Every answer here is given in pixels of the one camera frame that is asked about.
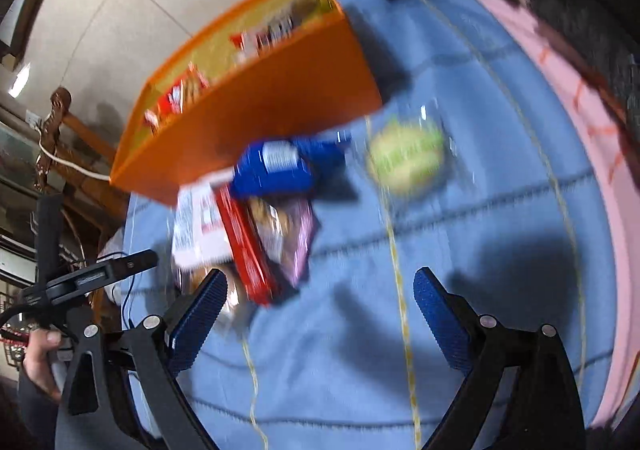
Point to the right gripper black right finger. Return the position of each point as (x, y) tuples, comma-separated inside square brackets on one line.
[(544, 409)]

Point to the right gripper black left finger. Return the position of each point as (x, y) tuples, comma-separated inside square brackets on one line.
[(121, 391)]

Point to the person's left hand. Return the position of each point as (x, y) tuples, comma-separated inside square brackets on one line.
[(36, 363)]

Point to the brown wooden chair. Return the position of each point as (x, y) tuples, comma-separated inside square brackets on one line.
[(71, 150)]

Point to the white printed snack packet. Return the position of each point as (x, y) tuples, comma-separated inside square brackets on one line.
[(199, 238)]

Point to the small red snack bar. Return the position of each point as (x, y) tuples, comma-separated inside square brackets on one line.
[(261, 286)]

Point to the purple snack packet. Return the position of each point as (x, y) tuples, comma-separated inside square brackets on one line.
[(286, 230)]

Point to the blue quilted cloth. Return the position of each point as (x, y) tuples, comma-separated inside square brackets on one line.
[(518, 228)]

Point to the blue snack packet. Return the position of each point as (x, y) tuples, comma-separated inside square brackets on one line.
[(288, 166)]

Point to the green round pastry packet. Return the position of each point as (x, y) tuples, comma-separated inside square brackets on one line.
[(404, 158)]

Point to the orange snack box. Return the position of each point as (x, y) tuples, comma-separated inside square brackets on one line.
[(201, 108)]

